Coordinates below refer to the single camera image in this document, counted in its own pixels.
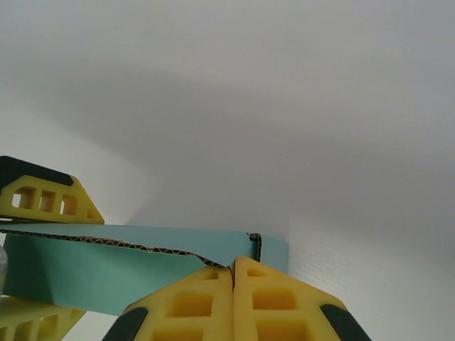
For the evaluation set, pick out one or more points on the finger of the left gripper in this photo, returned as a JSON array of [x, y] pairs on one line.
[[35, 319], [81, 199]]

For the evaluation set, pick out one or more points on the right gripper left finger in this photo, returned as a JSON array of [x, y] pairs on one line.
[[192, 309]]

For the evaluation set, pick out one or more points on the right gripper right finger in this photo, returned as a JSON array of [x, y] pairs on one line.
[[281, 309]]

